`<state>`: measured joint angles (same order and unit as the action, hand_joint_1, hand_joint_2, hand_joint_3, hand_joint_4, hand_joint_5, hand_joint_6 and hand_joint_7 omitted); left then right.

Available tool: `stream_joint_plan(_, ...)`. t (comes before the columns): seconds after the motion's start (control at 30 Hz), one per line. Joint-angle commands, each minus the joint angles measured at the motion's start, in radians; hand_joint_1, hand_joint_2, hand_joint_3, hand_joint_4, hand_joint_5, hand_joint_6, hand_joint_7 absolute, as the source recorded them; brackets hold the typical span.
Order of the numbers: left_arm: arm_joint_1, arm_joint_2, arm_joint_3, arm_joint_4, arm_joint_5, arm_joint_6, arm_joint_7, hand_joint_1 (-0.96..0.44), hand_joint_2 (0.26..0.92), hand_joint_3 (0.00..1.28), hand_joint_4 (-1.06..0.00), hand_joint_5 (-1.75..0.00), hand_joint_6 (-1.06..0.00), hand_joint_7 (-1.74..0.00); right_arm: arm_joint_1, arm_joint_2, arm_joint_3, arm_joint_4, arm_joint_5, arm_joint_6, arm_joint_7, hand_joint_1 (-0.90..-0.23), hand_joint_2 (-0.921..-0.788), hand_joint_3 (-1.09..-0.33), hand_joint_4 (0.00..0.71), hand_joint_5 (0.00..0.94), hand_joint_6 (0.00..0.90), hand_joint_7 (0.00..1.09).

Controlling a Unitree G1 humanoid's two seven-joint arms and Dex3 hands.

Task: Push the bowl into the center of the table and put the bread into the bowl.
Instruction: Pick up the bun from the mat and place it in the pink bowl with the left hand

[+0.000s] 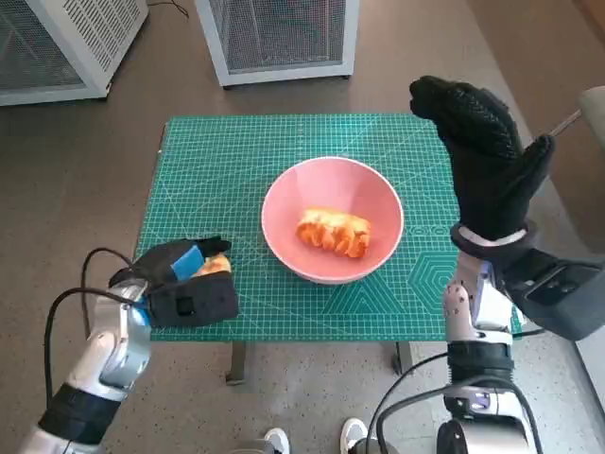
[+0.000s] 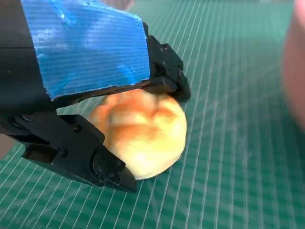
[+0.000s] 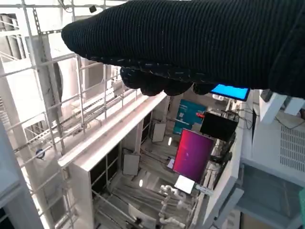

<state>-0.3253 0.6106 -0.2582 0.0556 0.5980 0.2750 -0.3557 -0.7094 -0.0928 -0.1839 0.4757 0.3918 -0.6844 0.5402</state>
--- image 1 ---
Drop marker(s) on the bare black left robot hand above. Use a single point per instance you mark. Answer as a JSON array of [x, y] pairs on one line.
[[160, 265]]

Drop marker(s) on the long braided toy bread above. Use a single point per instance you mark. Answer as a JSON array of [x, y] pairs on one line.
[[333, 232]]

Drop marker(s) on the green cutting mat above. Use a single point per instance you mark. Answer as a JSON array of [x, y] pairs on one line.
[[212, 179]]

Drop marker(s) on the round toy bread bun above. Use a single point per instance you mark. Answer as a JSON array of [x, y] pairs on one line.
[[215, 267]]

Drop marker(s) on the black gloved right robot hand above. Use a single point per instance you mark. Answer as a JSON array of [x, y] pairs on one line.
[[491, 165]]

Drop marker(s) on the dark metal table leg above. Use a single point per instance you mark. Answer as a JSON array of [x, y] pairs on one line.
[[237, 361], [404, 358]]

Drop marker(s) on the pink bowl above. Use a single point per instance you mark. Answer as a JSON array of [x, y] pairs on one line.
[[331, 184]]

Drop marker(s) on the white cabinet with mesh door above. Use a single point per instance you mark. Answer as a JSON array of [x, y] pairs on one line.
[[283, 33]]

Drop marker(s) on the white foot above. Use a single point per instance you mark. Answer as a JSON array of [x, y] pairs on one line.
[[354, 432], [277, 441]]

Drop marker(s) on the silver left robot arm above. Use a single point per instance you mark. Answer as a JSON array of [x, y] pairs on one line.
[[113, 350]]

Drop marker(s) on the white cabinet with perforated side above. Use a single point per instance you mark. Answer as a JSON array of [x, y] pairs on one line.
[[42, 47]]

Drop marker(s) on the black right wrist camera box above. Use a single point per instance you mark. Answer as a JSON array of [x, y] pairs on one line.
[[558, 293]]

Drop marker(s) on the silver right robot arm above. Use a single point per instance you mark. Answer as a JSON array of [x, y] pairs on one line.
[[479, 359]]

